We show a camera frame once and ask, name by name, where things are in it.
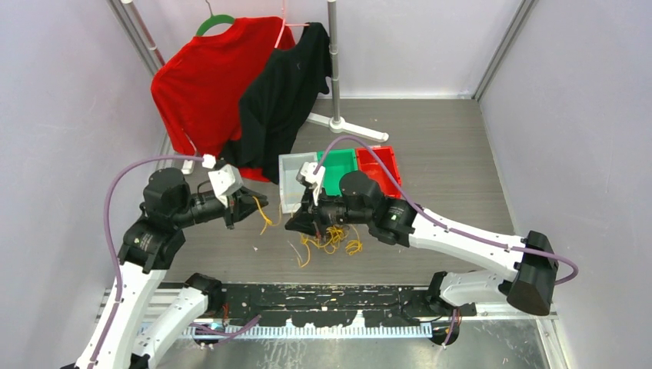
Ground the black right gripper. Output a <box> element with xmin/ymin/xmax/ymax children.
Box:
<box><xmin>286</xmin><ymin>183</ymin><xmax>372</xmax><ymax>238</ymax></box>

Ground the small yellow cable bundle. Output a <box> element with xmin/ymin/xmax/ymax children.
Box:
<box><xmin>311</xmin><ymin>224</ymin><xmax>364</xmax><ymax>257</ymax></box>

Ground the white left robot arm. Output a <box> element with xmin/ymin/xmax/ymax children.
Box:
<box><xmin>71</xmin><ymin>165</ymin><xmax>268</xmax><ymax>368</ymax></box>

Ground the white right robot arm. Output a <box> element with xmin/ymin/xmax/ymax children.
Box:
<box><xmin>284</xmin><ymin>171</ymin><xmax>559</xmax><ymax>316</ymax></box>

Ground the white plastic bin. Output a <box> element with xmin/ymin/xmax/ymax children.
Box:
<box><xmin>278</xmin><ymin>151</ymin><xmax>318</xmax><ymax>214</ymax></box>

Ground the green plastic bin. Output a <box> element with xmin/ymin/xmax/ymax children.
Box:
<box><xmin>323</xmin><ymin>148</ymin><xmax>358</xmax><ymax>196</ymax></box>

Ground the red plastic bin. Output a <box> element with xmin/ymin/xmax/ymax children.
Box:
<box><xmin>355</xmin><ymin>145</ymin><xmax>402</xmax><ymax>198</ymax></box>

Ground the white clothes rack stand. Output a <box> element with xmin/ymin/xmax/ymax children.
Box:
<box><xmin>181</xmin><ymin>0</ymin><xmax>389</xmax><ymax>175</ymax></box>

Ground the black shirt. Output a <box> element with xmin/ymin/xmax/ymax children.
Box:
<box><xmin>220</xmin><ymin>22</ymin><xmax>333</xmax><ymax>184</ymax></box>

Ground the red shirt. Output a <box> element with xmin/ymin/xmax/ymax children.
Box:
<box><xmin>151</xmin><ymin>16</ymin><xmax>295</xmax><ymax>156</ymax></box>

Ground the pink clothes hanger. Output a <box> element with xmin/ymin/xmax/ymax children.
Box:
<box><xmin>274</xmin><ymin>0</ymin><xmax>309</xmax><ymax>48</ymax></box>

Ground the green clothes hanger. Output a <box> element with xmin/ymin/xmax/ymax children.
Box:
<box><xmin>195</xmin><ymin>0</ymin><xmax>235</xmax><ymax>37</ymax></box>

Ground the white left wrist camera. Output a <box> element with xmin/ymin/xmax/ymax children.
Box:
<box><xmin>208</xmin><ymin>164</ymin><xmax>244</xmax><ymax>208</ymax></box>

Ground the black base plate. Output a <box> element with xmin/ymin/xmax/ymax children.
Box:
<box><xmin>200</xmin><ymin>284</ymin><xmax>452</xmax><ymax>328</ymax></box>

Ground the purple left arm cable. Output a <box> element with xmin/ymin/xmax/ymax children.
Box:
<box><xmin>86</xmin><ymin>155</ymin><xmax>218</xmax><ymax>369</ymax></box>

